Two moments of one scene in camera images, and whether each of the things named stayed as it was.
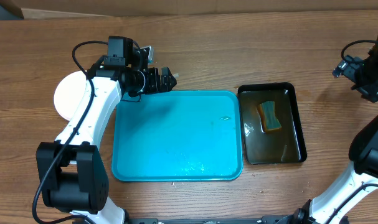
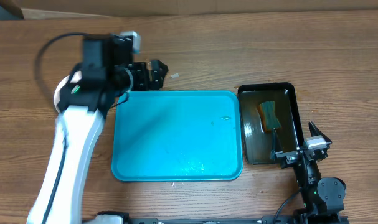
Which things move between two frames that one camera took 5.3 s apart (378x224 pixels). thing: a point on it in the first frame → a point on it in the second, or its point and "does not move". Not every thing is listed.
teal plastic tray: x=178 y=135 does not move
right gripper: x=350 y=70 → x=288 y=158
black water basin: x=285 y=145 does not move
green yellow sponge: x=269 y=122 does not move
